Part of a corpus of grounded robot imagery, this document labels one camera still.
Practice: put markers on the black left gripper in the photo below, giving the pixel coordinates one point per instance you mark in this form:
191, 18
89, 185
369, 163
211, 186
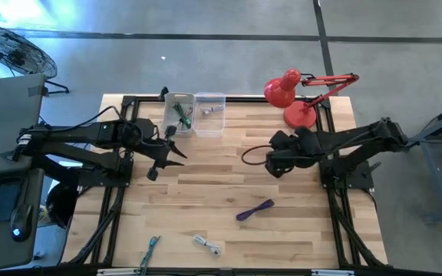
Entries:
161, 153

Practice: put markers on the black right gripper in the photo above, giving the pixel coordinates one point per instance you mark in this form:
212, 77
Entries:
278, 159

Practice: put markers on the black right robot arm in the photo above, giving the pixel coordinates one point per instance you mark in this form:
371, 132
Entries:
359, 138

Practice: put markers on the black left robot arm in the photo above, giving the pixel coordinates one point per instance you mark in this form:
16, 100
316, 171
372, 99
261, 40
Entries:
83, 132

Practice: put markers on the clear plastic container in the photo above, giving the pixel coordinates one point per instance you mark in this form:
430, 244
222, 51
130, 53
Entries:
209, 124

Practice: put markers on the red desk lamp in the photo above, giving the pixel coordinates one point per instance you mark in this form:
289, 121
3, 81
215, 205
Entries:
299, 115

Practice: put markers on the black round stool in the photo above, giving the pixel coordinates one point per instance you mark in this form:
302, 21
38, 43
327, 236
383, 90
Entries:
60, 205

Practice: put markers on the black computer mouse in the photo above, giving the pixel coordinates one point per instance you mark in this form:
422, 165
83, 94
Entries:
21, 222

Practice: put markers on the small black desk clamp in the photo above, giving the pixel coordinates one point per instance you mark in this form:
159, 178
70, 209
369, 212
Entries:
8, 156

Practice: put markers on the dark mouse pad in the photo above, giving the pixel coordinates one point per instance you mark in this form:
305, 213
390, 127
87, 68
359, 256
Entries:
4, 199

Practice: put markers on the black floor fan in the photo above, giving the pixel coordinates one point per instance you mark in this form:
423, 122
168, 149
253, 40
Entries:
15, 53

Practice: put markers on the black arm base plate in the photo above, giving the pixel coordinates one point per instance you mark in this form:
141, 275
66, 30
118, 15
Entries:
102, 178
355, 178

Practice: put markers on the black aluminium table frame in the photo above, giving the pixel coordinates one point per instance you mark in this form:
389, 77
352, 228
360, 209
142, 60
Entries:
353, 237

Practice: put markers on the silver metal bracket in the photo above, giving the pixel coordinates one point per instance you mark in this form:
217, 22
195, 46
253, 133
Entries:
332, 273
115, 272

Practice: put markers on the blue-grey metal table frame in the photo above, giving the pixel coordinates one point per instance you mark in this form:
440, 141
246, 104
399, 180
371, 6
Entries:
439, 176

